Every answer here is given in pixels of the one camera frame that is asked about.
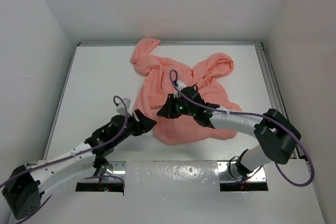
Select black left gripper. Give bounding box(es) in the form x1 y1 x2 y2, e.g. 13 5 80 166
114 109 155 145

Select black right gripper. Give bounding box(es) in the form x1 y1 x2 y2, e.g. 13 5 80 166
157 93 196 119

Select salmon pink hooded jacket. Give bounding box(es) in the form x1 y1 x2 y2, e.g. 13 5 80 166
130 38 241 145

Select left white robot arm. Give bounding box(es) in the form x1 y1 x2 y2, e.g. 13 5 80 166
1 110 156 223

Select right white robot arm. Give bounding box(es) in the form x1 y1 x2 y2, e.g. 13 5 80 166
157 87 301 179

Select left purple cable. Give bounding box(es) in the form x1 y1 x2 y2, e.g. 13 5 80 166
0 95 132 217

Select purple cable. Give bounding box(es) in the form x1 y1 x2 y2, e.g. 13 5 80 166
169 69 316 188
0 95 132 217

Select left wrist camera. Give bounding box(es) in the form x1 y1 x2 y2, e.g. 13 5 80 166
116 98 131 114

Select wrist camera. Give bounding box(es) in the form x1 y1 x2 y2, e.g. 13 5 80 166
116 98 131 114
174 80 186 91

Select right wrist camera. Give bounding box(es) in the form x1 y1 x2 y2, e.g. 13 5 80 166
174 80 186 91

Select metal base rail plate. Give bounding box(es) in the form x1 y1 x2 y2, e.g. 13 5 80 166
26 160 269 183

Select aluminium frame rail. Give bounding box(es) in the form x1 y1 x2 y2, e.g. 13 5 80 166
78 40 309 162

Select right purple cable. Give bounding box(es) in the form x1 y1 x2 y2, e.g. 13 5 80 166
169 69 316 188

